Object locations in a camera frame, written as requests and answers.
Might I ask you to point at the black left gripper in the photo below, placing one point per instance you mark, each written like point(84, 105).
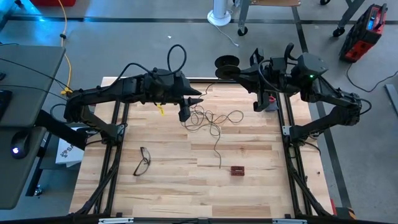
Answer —
point(161, 93)

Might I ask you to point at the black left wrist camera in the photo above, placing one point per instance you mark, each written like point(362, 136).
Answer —
point(178, 80)

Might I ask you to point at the white pole base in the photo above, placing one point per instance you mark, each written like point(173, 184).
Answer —
point(219, 15)

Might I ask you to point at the grey red plastic piece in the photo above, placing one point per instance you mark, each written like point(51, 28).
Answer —
point(273, 105)

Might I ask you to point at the black diagonal strut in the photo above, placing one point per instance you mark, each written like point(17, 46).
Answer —
point(73, 138)

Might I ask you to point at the yellow tag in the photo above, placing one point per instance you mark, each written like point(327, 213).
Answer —
point(160, 109)

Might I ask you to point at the black caster wheel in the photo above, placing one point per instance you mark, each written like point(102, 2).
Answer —
point(325, 1)

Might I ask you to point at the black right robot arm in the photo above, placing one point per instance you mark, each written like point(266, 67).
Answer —
point(337, 96)

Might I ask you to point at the black eyeglasses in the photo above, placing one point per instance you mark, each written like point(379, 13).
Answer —
point(145, 155)

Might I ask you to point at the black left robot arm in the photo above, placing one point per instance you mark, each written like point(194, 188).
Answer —
point(105, 91)

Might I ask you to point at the black desk leg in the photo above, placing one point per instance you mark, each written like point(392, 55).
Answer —
point(34, 177)

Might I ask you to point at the grey cart leg with caster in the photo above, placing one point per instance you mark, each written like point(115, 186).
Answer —
point(351, 12)

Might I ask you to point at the red bin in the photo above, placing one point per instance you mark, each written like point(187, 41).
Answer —
point(53, 2)

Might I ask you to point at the grey side table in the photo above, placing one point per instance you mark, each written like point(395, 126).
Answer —
point(28, 79)

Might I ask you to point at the white printed box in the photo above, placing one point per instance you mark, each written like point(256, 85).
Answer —
point(66, 155)

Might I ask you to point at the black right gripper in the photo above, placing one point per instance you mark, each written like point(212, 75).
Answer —
point(252, 77)

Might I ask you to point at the red bit holder block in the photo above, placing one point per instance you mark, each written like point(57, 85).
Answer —
point(237, 171)

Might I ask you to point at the wooden top rolling table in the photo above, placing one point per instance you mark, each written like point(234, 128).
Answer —
point(244, 15)

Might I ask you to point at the red black tool case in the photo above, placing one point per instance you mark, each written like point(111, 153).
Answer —
point(363, 34)

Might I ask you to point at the black computer mouse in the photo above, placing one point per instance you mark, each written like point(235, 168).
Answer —
point(22, 141)

